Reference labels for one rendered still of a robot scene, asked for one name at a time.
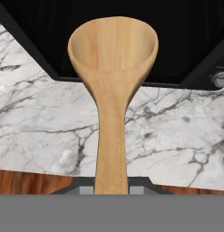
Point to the black sink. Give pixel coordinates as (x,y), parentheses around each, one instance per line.
(186,33)

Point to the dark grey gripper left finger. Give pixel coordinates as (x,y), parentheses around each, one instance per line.
(86,188)

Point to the grey round metal fitting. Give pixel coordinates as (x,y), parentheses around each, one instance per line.
(220,79)

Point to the light wooden spoon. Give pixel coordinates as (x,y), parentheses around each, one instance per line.
(112,120)

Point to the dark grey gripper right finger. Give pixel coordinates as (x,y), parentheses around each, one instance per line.
(137,188)

